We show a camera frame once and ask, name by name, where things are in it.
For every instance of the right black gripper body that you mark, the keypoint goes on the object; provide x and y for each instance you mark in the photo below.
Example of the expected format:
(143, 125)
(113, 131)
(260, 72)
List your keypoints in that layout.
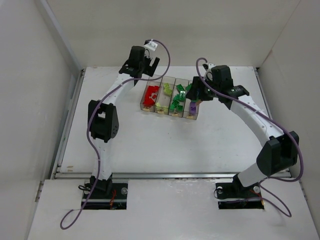
(196, 89)

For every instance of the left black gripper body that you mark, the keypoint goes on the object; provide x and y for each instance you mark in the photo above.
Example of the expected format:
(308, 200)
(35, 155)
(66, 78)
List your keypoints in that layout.
(149, 66)

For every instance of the purple green flower lego figure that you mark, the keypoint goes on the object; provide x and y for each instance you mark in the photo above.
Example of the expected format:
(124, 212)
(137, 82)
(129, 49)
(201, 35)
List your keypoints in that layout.
(192, 94)

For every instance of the red lego brick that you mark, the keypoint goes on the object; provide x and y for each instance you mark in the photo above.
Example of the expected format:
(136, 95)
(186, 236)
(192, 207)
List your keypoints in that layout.
(150, 95)

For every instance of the green 2x4 lego brick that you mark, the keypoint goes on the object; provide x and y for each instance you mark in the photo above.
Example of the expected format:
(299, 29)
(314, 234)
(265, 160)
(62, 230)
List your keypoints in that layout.
(182, 96)

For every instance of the light green square lego brick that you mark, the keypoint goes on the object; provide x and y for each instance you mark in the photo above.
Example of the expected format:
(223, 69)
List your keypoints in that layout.
(161, 108)

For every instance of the dark green lego cluster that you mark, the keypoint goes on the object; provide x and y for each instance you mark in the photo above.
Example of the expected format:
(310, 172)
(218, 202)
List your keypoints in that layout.
(176, 106)

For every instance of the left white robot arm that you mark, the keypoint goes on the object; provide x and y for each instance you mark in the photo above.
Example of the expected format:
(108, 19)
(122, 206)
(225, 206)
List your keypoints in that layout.
(103, 122)

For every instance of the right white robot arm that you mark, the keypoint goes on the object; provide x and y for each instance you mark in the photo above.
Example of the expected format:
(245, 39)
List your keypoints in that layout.
(279, 147)

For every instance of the clear bin for red legos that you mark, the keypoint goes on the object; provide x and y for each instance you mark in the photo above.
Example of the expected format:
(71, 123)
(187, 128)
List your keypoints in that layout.
(151, 82)

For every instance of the clear bin for purple legos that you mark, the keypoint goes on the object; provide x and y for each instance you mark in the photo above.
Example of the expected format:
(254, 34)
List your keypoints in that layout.
(186, 114)

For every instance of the clear bin for light green legos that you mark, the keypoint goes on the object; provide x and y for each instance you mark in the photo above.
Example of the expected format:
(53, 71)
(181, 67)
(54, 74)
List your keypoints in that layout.
(162, 98)

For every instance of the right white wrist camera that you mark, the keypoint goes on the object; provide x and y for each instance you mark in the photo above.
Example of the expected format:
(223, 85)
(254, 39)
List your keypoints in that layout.
(208, 71)

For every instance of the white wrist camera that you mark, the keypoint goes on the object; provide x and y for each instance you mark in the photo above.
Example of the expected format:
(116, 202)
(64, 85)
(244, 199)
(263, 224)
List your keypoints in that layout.
(208, 71)
(151, 45)

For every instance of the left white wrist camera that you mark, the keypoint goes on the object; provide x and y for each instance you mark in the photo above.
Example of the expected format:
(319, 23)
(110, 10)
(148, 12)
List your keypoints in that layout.
(151, 45)

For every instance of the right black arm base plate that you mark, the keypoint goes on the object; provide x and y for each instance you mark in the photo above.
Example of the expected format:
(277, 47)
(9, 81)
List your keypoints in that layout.
(230, 197)

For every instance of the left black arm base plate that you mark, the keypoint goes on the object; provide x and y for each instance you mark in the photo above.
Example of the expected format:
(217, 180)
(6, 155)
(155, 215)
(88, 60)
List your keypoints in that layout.
(115, 198)

